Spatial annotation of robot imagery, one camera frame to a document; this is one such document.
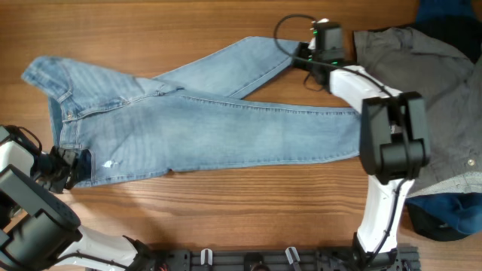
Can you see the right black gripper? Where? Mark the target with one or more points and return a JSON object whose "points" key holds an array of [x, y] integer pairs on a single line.
{"points": [[303, 53]]}

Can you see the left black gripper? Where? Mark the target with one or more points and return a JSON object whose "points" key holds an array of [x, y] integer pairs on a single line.
{"points": [[70, 168]]}

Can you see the light blue denim jeans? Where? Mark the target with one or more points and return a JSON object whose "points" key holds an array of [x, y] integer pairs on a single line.
{"points": [[195, 117]]}

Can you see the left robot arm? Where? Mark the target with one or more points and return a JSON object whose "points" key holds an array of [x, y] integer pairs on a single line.
{"points": [[39, 231]]}

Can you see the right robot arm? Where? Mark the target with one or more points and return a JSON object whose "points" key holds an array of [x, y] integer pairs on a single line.
{"points": [[393, 147]]}

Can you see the grey button shirt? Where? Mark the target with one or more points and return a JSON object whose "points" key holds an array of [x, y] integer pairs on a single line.
{"points": [[450, 83]]}

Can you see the black garment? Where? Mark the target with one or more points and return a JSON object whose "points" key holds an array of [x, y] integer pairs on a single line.
{"points": [[441, 60]]}

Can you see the dark blue garment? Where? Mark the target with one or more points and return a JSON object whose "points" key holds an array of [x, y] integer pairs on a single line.
{"points": [[448, 216]]}

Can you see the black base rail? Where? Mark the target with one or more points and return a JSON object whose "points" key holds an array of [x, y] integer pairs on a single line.
{"points": [[248, 259]]}

